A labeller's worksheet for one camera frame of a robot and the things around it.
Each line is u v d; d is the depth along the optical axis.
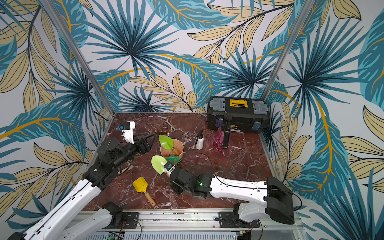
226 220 0.73
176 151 0.91
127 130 0.58
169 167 0.64
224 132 0.80
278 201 0.40
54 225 0.40
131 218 0.73
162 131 1.07
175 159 0.84
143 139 0.60
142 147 0.60
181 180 0.54
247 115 0.98
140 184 0.82
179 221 0.75
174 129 1.10
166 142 0.88
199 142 0.91
